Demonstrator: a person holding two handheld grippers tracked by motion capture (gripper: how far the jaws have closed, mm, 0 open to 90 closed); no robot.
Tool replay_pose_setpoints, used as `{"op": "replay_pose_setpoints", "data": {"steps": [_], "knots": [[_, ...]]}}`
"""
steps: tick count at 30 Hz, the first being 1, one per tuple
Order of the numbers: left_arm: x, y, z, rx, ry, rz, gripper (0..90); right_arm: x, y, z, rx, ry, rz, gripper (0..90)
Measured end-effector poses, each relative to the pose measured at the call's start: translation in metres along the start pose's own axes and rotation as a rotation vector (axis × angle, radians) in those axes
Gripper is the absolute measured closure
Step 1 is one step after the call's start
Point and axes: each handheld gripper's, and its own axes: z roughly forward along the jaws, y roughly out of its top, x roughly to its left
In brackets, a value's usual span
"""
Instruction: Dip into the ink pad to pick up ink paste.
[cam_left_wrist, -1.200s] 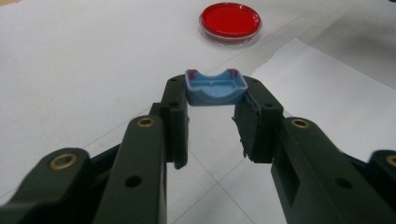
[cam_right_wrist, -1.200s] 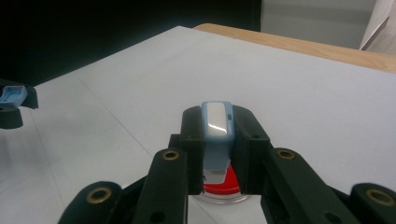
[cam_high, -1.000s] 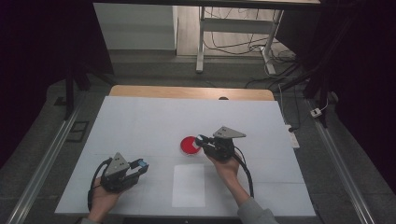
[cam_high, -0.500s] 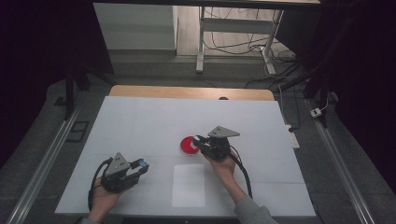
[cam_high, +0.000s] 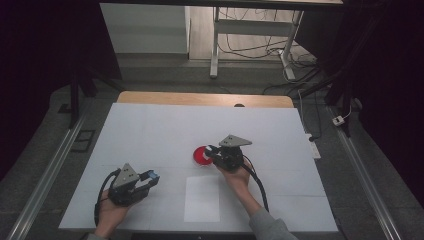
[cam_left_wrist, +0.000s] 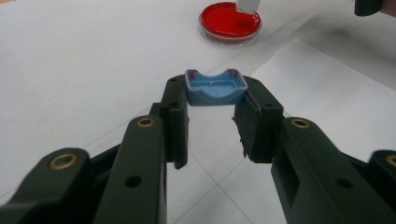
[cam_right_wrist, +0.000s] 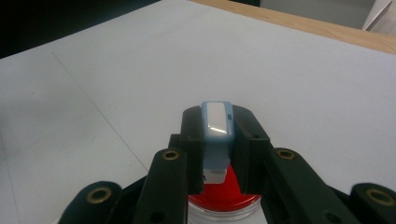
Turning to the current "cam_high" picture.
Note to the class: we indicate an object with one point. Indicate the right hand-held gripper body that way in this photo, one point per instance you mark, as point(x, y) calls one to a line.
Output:
point(230, 160)

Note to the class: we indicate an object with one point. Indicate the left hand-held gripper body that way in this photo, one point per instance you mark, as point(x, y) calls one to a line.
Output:
point(125, 195)

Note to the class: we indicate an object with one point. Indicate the blue stamp cap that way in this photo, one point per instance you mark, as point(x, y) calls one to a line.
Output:
point(152, 175)

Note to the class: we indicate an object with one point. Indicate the red round ink pad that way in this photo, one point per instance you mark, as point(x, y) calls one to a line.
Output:
point(200, 157)

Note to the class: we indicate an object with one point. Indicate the white paper sheet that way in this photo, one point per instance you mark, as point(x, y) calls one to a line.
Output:
point(202, 198)

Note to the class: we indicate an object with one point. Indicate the person's right hand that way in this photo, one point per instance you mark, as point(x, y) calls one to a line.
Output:
point(240, 181)

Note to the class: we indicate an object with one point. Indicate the person's left hand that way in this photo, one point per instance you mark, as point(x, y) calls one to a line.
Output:
point(110, 216)

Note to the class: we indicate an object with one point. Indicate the white table cover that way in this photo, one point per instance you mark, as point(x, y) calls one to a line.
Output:
point(166, 133)

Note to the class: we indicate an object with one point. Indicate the white power strip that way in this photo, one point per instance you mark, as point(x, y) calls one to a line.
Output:
point(314, 148)

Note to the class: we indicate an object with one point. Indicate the black stand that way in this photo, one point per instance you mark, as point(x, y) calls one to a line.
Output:
point(74, 106)
point(346, 100)

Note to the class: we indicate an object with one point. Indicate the small white adapter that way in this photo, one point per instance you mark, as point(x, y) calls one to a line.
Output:
point(338, 120)

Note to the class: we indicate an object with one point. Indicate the white-framed desk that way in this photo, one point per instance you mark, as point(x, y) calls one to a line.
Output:
point(253, 27)

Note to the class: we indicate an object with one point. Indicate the white cabinet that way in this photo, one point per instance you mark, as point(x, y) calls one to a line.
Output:
point(146, 30)

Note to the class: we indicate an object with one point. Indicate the dark curtain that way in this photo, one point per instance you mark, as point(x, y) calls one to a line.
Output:
point(393, 83)
point(40, 66)

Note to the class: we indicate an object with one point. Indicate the metal floor rail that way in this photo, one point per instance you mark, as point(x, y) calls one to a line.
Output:
point(46, 181)
point(363, 170)

